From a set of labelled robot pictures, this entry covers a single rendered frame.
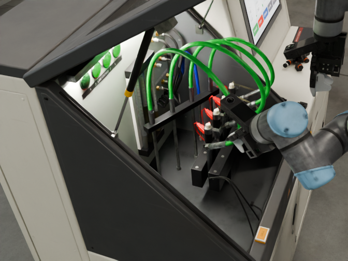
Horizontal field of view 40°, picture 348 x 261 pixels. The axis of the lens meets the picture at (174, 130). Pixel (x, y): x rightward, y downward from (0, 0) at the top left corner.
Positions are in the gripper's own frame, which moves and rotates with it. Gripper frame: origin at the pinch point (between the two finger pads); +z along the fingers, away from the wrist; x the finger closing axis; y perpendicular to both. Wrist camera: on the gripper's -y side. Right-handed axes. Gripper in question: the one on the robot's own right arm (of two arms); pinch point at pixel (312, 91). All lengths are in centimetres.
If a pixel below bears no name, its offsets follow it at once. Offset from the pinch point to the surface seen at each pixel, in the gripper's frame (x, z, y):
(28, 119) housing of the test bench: -47, -9, -67
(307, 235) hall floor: 49, 124, 0
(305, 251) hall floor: 38, 124, 1
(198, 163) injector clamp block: -13.9, 26.1, -32.6
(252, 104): 3.3, 10.6, -19.0
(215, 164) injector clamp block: -12.6, 26.2, -26.8
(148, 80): -13.0, -4.1, -47.5
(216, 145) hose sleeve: -23.5, 7.3, -22.0
